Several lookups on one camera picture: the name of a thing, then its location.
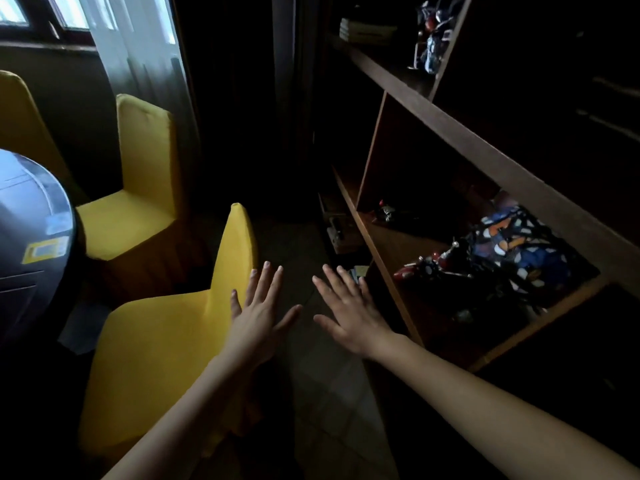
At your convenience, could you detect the red toy motorcycle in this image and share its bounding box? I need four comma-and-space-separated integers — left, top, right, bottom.
393, 240, 476, 295

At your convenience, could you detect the person's right hand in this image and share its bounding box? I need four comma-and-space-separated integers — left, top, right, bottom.
312, 264, 397, 361

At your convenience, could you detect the person's right forearm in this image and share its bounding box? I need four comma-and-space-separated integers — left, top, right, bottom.
369, 333, 640, 480

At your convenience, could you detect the colourful patterned bag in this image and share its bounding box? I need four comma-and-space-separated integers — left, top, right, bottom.
465, 192, 581, 310

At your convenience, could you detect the small box with items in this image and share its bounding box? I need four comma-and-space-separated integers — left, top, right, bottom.
320, 195, 366, 255

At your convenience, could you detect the round dark glass table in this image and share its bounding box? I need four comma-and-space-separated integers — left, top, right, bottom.
0, 149, 88, 345

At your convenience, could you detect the stack of books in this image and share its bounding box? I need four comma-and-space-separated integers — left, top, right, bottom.
339, 17, 398, 45

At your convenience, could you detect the yellow sticker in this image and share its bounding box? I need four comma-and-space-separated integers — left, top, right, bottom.
21, 236, 71, 265

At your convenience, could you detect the sheer white curtain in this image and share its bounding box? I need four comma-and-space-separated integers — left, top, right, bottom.
82, 0, 201, 195

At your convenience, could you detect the person's left forearm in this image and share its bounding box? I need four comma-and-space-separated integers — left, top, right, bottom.
101, 349, 261, 480

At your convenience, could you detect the yellow covered chair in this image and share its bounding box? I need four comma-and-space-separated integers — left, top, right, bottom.
78, 203, 263, 460
0, 70, 81, 195
75, 93, 188, 275

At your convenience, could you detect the person's left hand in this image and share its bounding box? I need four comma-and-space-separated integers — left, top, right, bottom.
229, 261, 304, 369

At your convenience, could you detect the toy motorcycle with rider figure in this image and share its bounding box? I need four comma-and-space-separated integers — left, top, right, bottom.
410, 0, 463, 75

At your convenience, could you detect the brown wooden shelf unit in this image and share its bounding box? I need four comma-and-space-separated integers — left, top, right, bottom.
320, 0, 640, 375

